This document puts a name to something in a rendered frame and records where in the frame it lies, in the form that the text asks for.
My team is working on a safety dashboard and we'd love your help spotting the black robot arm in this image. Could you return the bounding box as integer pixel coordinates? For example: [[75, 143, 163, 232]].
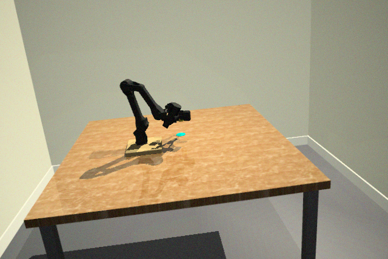
[[119, 79, 181, 146]]

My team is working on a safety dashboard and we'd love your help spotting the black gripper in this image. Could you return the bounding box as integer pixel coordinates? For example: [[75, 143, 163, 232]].
[[161, 110, 191, 123]]

